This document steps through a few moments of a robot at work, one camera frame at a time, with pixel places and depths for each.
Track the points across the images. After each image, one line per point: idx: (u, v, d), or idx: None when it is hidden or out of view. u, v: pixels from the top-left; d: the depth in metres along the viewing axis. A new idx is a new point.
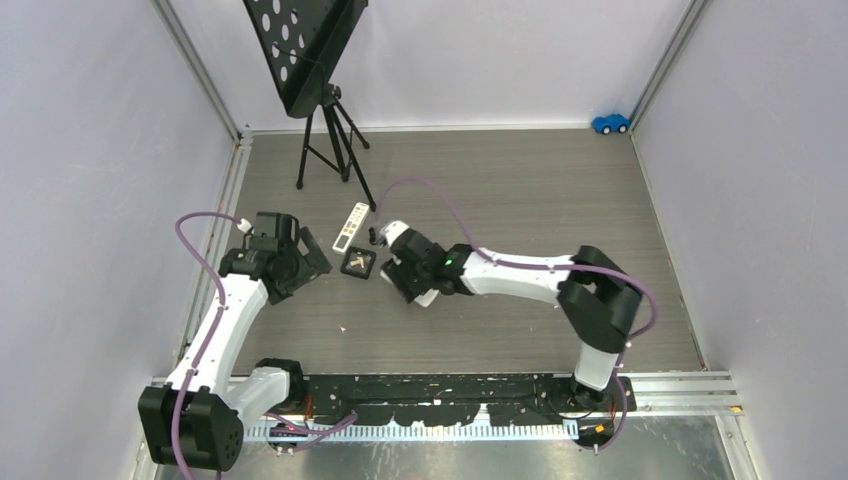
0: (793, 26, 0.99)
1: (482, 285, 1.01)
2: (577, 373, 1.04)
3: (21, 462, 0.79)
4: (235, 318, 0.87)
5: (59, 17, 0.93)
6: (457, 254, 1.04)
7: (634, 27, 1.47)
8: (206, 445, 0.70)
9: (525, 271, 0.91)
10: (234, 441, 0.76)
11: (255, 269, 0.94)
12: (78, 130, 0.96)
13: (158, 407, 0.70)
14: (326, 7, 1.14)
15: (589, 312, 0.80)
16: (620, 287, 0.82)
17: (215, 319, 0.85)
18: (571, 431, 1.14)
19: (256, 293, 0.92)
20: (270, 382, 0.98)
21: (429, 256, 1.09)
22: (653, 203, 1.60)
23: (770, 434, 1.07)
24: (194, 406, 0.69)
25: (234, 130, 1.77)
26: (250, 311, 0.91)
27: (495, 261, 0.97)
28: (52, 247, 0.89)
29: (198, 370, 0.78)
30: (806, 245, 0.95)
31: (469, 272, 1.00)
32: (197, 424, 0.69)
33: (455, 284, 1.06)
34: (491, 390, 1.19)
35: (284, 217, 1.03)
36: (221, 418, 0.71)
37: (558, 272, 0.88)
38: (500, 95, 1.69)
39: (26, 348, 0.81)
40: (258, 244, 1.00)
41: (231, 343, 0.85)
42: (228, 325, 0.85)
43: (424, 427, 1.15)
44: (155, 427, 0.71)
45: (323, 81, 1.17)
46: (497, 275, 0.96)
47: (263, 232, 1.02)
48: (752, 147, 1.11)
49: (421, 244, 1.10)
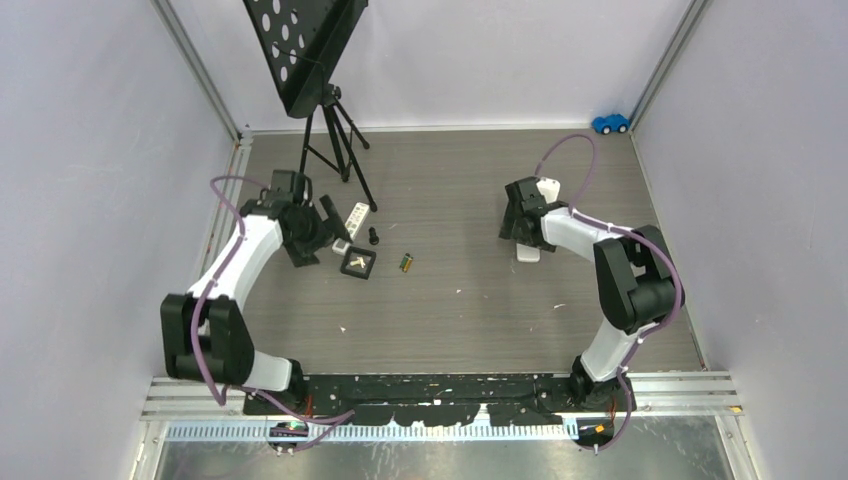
0: (794, 26, 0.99)
1: (554, 232, 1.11)
2: (583, 357, 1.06)
3: (20, 462, 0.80)
4: (255, 247, 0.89)
5: (59, 17, 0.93)
6: (549, 205, 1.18)
7: (634, 27, 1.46)
8: (223, 354, 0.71)
9: (590, 227, 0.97)
10: (245, 360, 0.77)
11: (272, 212, 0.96)
12: (78, 130, 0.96)
13: (178, 311, 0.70)
14: (326, 7, 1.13)
15: (615, 272, 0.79)
16: (662, 279, 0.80)
17: (235, 245, 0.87)
18: (571, 431, 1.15)
19: (273, 232, 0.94)
20: (273, 366, 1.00)
21: (530, 199, 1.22)
22: (653, 202, 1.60)
23: (771, 435, 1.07)
24: (217, 309, 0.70)
25: (234, 130, 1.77)
26: (264, 248, 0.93)
27: (570, 215, 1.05)
28: (53, 248, 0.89)
29: (218, 282, 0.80)
30: (805, 246, 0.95)
31: (547, 217, 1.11)
32: (219, 329, 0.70)
33: (534, 228, 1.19)
34: (491, 390, 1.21)
35: (300, 175, 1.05)
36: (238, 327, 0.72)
37: (613, 233, 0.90)
38: (500, 95, 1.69)
39: (26, 348, 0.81)
40: (276, 196, 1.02)
41: (247, 269, 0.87)
42: (249, 250, 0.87)
43: (424, 427, 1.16)
44: (172, 336, 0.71)
45: (323, 81, 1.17)
46: (565, 224, 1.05)
47: (278, 187, 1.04)
48: (753, 147, 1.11)
49: (529, 188, 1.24)
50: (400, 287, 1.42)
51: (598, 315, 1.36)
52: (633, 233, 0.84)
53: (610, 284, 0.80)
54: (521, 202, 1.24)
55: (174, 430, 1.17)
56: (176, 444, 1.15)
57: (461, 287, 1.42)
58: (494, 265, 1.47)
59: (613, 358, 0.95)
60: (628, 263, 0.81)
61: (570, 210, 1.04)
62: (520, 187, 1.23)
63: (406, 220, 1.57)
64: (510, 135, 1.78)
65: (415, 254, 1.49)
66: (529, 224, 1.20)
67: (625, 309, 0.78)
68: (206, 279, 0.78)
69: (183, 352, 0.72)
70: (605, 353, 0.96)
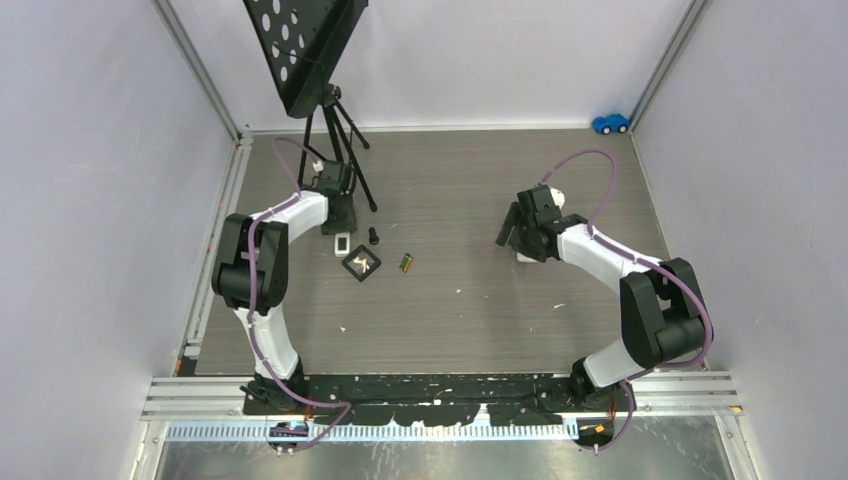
0: (794, 27, 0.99)
1: (570, 253, 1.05)
2: (589, 359, 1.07)
3: (21, 460, 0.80)
4: (306, 205, 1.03)
5: (60, 18, 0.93)
6: (567, 221, 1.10)
7: (634, 27, 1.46)
8: (267, 266, 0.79)
9: (612, 253, 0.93)
10: (281, 289, 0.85)
11: (322, 194, 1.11)
12: (78, 131, 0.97)
13: (238, 225, 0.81)
14: (326, 6, 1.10)
15: (643, 311, 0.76)
16: (690, 316, 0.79)
17: (291, 200, 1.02)
18: (571, 431, 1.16)
19: (323, 205, 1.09)
20: (286, 342, 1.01)
21: (544, 211, 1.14)
22: (653, 202, 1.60)
23: (771, 435, 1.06)
24: (271, 229, 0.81)
25: (234, 130, 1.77)
26: (313, 213, 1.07)
27: (594, 237, 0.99)
28: (52, 250, 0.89)
29: (274, 215, 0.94)
30: (806, 246, 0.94)
31: (566, 235, 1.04)
32: (270, 244, 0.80)
33: (550, 241, 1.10)
34: (491, 390, 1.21)
35: (347, 168, 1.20)
36: (283, 252, 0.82)
37: (639, 265, 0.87)
38: (499, 95, 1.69)
39: (25, 349, 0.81)
40: (326, 181, 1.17)
41: (297, 219, 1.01)
42: (301, 205, 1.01)
43: (424, 427, 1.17)
44: (228, 242, 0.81)
45: (323, 81, 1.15)
46: (587, 248, 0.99)
47: (328, 176, 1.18)
48: (753, 148, 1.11)
49: (542, 198, 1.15)
50: (400, 287, 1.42)
51: (598, 315, 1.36)
52: (663, 269, 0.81)
53: (635, 317, 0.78)
54: (534, 213, 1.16)
55: (174, 430, 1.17)
56: (176, 444, 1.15)
57: (461, 287, 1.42)
58: (493, 265, 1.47)
59: (619, 374, 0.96)
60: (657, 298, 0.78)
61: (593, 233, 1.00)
62: (534, 195, 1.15)
63: (405, 220, 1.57)
64: (510, 135, 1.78)
65: (415, 254, 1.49)
66: (543, 238, 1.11)
67: (652, 349, 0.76)
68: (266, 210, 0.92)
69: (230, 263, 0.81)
70: (613, 367, 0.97)
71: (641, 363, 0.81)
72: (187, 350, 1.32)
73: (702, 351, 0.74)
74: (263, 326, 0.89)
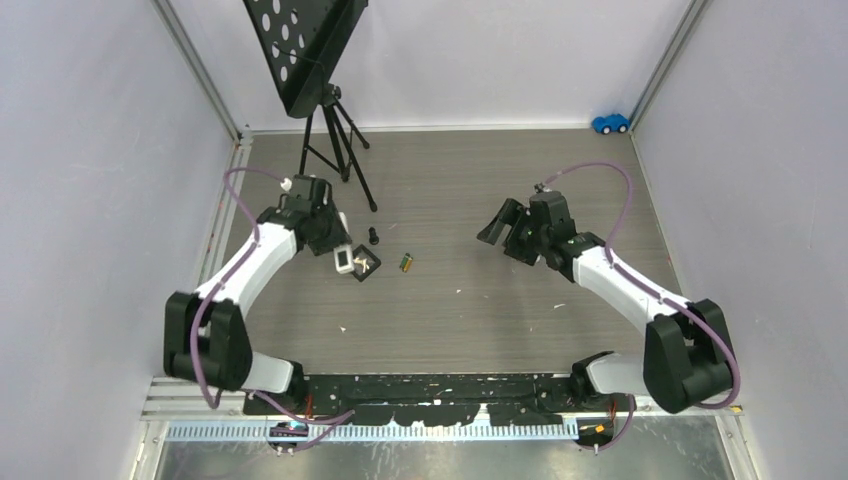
0: (794, 27, 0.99)
1: (586, 278, 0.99)
2: (592, 365, 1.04)
3: (21, 460, 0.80)
4: (267, 253, 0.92)
5: (59, 18, 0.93)
6: (582, 240, 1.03)
7: (634, 27, 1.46)
8: (219, 357, 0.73)
9: (635, 287, 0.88)
10: (242, 369, 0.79)
11: (287, 225, 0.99)
12: (78, 131, 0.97)
13: (182, 308, 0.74)
14: (326, 6, 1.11)
15: (671, 359, 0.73)
16: (716, 361, 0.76)
17: (247, 253, 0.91)
18: (571, 431, 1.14)
19: (286, 241, 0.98)
20: (272, 367, 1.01)
21: (559, 226, 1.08)
22: (653, 202, 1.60)
23: (771, 434, 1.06)
24: (219, 314, 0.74)
25: (234, 130, 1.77)
26: (276, 256, 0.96)
27: (613, 266, 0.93)
28: (52, 249, 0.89)
29: (226, 285, 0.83)
30: (804, 246, 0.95)
31: (584, 260, 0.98)
32: (221, 332, 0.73)
33: (564, 262, 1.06)
34: (491, 390, 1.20)
35: (319, 182, 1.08)
36: (237, 334, 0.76)
37: (665, 305, 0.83)
38: (499, 95, 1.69)
39: (26, 349, 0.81)
40: (294, 200, 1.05)
41: (256, 275, 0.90)
42: (259, 260, 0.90)
43: (424, 427, 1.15)
44: (176, 331, 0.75)
45: (323, 81, 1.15)
46: (606, 278, 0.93)
47: (298, 194, 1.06)
48: (754, 147, 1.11)
49: (558, 211, 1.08)
50: (400, 287, 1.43)
51: (598, 315, 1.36)
52: (692, 314, 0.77)
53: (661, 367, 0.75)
54: (548, 226, 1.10)
55: (174, 430, 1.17)
56: (176, 443, 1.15)
57: (461, 287, 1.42)
58: (493, 265, 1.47)
59: (618, 385, 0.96)
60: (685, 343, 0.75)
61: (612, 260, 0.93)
62: (549, 208, 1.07)
63: (405, 220, 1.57)
64: (510, 135, 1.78)
65: (414, 254, 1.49)
66: (557, 258, 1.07)
67: (676, 392, 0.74)
68: (214, 282, 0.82)
69: (183, 350, 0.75)
70: (615, 379, 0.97)
71: (666, 409, 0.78)
72: None
73: (732, 394, 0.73)
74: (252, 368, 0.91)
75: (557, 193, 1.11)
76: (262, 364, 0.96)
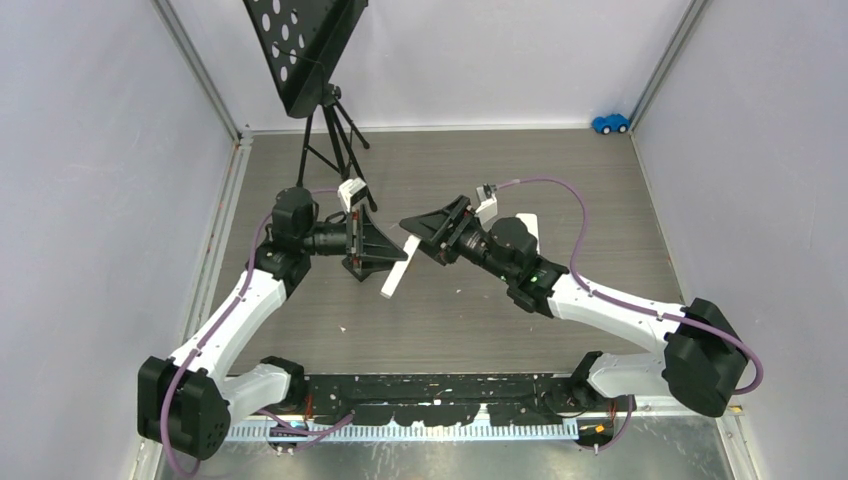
0: (793, 26, 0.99)
1: (565, 312, 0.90)
2: (592, 375, 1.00)
3: (22, 460, 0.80)
4: (251, 310, 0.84)
5: (59, 17, 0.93)
6: (546, 273, 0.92)
7: (634, 27, 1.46)
8: (190, 429, 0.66)
9: (630, 311, 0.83)
10: (219, 433, 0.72)
11: (279, 274, 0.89)
12: (77, 131, 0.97)
13: (155, 377, 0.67)
14: (326, 6, 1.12)
15: (703, 375, 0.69)
16: (728, 350, 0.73)
17: (229, 308, 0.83)
18: (571, 431, 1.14)
19: (274, 292, 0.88)
20: (269, 381, 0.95)
21: (527, 266, 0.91)
22: (653, 202, 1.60)
23: (771, 435, 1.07)
24: (189, 388, 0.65)
25: (234, 130, 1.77)
26: (265, 306, 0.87)
27: (591, 293, 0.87)
28: (52, 248, 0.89)
29: (202, 352, 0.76)
30: (803, 245, 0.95)
31: (559, 300, 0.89)
32: (190, 408, 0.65)
33: (537, 303, 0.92)
34: (491, 390, 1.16)
35: (300, 207, 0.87)
36: (212, 404, 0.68)
37: (667, 321, 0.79)
38: (499, 94, 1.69)
39: (26, 348, 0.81)
40: (279, 233, 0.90)
41: (239, 333, 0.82)
42: (240, 318, 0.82)
43: (424, 428, 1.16)
44: (148, 399, 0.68)
45: (323, 81, 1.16)
46: (592, 309, 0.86)
47: (281, 227, 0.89)
48: (754, 147, 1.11)
49: (526, 253, 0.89)
50: (399, 287, 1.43)
51: None
52: (696, 322, 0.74)
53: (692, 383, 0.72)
54: (518, 269, 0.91)
55: None
56: None
57: (461, 287, 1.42)
58: None
59: (638, 391, 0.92)
60: (708, 364, 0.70)
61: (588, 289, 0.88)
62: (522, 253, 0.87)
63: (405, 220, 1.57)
64: (510, 135, 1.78)
65: (415, 254, 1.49)
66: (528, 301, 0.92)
67: (710, 401, 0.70)
68: (190, 347, 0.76)
69: (155, 415, 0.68)
70: (630, 386, 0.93)
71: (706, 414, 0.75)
72: None
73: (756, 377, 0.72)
74: (235, 393, 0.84)
75: (521, 224, 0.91)
76: (249, 392, 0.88)
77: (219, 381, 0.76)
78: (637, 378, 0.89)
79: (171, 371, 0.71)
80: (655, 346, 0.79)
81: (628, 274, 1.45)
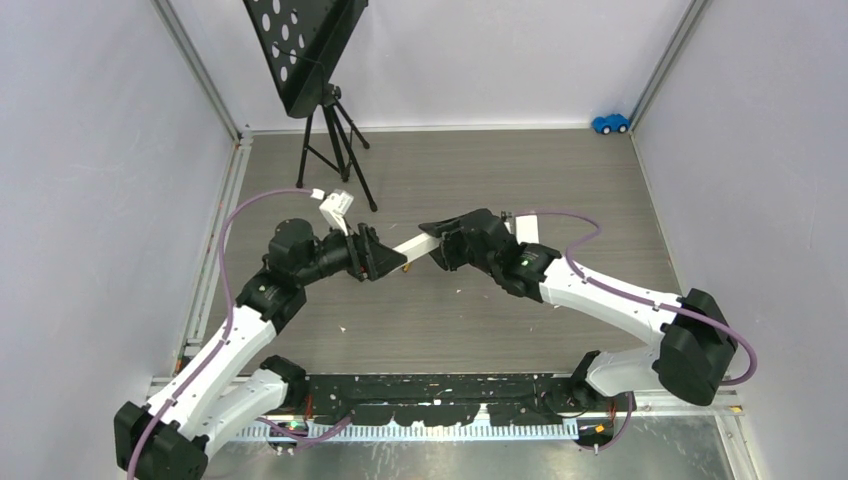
0: (793, 26, 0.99)
1: (557, 298, 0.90)
2: (590, 375, 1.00)
3: (22, 461, 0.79)
4: (232, 357, 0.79)
5: (59, 18, 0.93)
6: (537, 256, 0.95)
7: (634, 27, 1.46)
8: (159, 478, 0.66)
9: (623, 301, 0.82)
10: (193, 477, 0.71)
11: (270, 313, 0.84)
12: (77, 131, 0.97)
13: (126, 424, 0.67)
14: (326, 6, 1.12)
15: (697, 364, 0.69)
16: (719, 340, 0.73)
17: (211, 353, 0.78)
18: (571, 431, 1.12)
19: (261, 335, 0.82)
20: (262, 396, 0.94)
21: (506, 248, 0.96)
22: (653, 202, 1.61)
23: (771, 434, 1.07)
24: (158, 441, 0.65)
25: (234, 130, 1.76)
26: (251, 350, 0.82)
27: (586, 279, 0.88)
28: (51, 248, 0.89)
29: (177, 401, 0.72)
30: (804, 244, 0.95)
31: (548, 284, 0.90)
32: (158, 458, 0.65)
33: (527, 285, 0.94)
34: (490, 390, 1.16)
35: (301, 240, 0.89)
36: (183, 455, 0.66)
37: (663, 311, 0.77)
38: (498, 94, 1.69)
39: (25, 347, 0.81)
40: (276, 269, 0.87)
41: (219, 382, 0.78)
42: (222, 365, 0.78)
43: (424, 427, 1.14)
44: (122, 443, 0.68)
45: (323, 81, 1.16)
46: (583, 295, 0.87)
47: (277, 261, 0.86)
48: (754, 147, 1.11)
49: (499, 234, 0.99)
50: (399, 287, 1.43)
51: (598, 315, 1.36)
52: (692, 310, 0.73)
53: (687, 375, 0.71)
54: (494, 249, 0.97)
55: None
56: None
57: (461, 287, 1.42)
58: None
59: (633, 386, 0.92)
60: (700, 353, 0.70)
61: (582, 277, 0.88)
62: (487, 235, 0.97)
63: (406, 220, 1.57)
64: (510, 135, 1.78)
65: None
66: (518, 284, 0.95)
67: (702, 388, 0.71)
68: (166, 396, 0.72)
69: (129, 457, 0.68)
70: (625, 382, 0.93)
71: (692, 401, 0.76)
72: (187, 350, 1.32)
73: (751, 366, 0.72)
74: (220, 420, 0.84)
75: (488, 213, 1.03)
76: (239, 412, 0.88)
77: (192, 433, 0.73)
78: (630, 373, 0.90)
79: (146, 418, 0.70)
80: (652, 336, 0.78)
81: (629, 274, 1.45)
